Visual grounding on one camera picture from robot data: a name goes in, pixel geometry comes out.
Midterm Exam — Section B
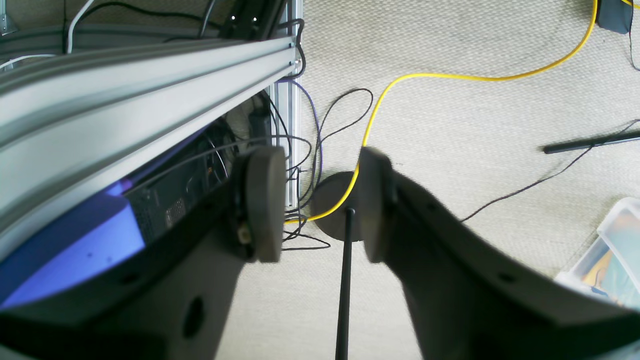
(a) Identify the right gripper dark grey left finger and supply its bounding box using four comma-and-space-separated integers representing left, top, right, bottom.
190, 146, 285, 360

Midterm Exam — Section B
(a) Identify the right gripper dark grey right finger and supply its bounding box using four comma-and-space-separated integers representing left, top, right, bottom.
358, 146, 640, 360

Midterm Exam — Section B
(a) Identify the black computer case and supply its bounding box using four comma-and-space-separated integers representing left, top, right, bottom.
125, 148, 230, 244

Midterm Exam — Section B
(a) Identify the clear plastic storage box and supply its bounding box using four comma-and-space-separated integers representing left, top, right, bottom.
554, 197, 640, 311

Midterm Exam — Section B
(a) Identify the black rod on floor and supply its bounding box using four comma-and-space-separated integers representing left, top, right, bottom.
541, 130, 640, 155

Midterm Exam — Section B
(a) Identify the purple cable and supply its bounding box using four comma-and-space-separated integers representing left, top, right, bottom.
278, 77, 324, 191

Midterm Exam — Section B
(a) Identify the aluminium table frame rail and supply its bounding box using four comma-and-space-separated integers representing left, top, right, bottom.
0, 37, 296, 258

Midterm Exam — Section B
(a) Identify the yellow cable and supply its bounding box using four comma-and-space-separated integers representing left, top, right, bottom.
283, 0, 640, 224

